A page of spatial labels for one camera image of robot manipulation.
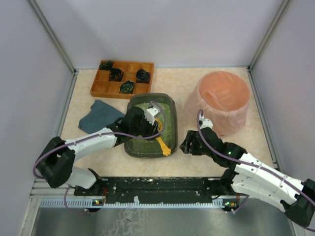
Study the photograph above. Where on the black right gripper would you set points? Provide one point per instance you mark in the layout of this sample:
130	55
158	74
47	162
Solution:
192	141

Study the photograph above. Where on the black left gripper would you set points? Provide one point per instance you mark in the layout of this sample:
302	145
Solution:
149	128

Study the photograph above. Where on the dark grey litter box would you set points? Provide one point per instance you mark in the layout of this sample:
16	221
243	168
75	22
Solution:
142	101

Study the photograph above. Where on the yellow litter scoop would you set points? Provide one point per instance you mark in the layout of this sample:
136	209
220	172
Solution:
166	151

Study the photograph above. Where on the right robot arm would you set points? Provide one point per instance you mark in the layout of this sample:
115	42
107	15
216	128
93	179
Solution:
247	175

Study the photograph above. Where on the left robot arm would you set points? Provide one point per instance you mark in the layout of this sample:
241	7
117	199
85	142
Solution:
56	163

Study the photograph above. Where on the green cat litter pellets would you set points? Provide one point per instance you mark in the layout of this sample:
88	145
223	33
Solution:
144	147

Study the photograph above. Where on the dark teal folded cloth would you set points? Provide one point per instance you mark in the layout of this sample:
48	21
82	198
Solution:
100	115

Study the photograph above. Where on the black rolled sock front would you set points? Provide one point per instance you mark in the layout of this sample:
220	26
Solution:
127	87

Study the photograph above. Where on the black rolled sock right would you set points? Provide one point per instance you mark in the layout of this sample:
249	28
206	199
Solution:
143	76

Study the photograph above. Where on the orange wooden divided tray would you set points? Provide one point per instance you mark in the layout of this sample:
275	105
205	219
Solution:
104	88

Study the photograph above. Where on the orange bin with bag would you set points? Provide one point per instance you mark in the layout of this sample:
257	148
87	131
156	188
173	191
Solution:
224	98

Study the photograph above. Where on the black rolled sock middle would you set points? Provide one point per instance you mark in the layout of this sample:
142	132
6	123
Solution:
116	75

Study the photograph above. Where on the black rolled sock back-left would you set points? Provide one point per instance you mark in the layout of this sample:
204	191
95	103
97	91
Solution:
106	65

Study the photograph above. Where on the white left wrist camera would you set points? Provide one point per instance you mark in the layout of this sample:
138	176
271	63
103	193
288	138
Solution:
152	112

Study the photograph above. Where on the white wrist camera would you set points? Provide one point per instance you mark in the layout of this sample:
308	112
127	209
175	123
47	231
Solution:
152	112
204	123

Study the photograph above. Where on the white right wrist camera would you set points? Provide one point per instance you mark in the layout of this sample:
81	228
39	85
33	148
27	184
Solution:
204	123

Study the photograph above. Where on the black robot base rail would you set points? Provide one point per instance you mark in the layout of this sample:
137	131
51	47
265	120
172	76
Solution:
156	190

